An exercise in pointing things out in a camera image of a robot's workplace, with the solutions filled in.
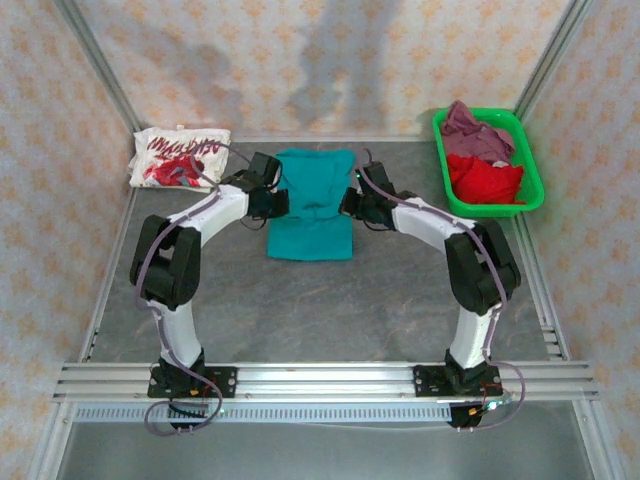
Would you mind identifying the wide aluminium mounting rail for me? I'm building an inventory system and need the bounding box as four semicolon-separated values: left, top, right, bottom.
52;362;600;401

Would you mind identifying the grey slotted cable duct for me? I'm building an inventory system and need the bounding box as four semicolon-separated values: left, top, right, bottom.
74;403;454;424

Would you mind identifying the mauve t-shirt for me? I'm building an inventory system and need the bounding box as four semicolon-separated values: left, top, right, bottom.
439;99;516;166

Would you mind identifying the green plastic basket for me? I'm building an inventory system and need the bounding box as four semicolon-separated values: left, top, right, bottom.
432;107;546;218

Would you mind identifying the teal t-shirt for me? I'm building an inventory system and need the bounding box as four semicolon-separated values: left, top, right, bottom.
265;147;357;262

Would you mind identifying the aluminium table edge rail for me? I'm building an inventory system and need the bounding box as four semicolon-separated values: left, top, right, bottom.
232;133;436;144

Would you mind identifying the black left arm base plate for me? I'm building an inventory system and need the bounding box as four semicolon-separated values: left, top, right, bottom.
147;366;237;400

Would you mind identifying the aluminium frame post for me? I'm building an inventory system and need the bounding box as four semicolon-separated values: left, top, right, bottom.
53;0;146;135
514;0;596;121

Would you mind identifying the white t-shirt with red print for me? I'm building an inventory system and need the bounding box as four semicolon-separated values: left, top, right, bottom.
128;127;232;194

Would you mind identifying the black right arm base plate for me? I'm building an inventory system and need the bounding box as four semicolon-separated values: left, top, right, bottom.
412;363;504;400

